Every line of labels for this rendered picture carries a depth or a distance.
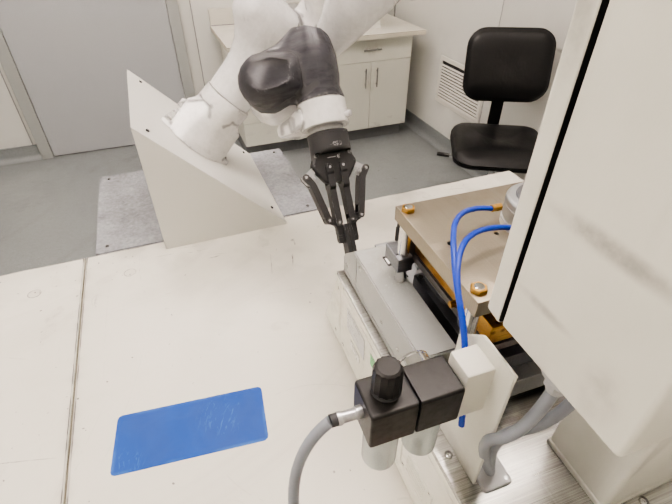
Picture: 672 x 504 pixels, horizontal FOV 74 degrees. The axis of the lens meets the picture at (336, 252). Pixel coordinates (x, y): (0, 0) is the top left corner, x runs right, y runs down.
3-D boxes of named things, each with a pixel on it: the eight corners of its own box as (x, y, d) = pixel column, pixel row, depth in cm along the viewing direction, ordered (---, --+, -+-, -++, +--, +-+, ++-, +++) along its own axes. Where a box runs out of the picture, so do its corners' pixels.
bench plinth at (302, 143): (399, 132, 346) (400, 119, 340) (247, 157, 313) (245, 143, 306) (372, 111, 382) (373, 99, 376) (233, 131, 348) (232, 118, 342)
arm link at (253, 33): (177, 57, 100) (245, -39, 94) (234, 96, 115) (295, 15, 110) (198, 82, 94) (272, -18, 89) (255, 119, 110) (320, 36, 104)
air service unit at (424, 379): (475, 448, 45) (511, 352, 36) (338, 498, 41) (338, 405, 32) (448, 404, 49) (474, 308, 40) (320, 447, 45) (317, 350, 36)
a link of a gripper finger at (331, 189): (333, 162, 79) (326, 163, 79) (344, 224, 80) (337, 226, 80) (328, 166, 83) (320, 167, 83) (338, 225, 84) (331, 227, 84)
